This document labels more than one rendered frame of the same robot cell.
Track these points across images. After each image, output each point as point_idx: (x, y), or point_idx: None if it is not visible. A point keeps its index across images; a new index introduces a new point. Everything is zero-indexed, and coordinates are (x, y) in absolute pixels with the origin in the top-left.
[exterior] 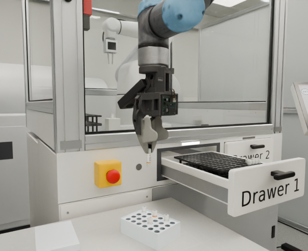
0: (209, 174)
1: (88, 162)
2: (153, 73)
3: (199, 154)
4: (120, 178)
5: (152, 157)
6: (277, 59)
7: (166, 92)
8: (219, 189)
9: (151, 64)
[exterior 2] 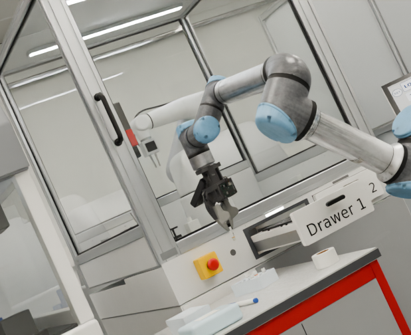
0: (285, 226)
1: (188, 263)
2: (206, 172)
3: (286, 218)
4: (220, 265)
5: (241, 239)
6: (336, 80)
7: (221, 181)
8: (294, 233)
9: (202, 167)
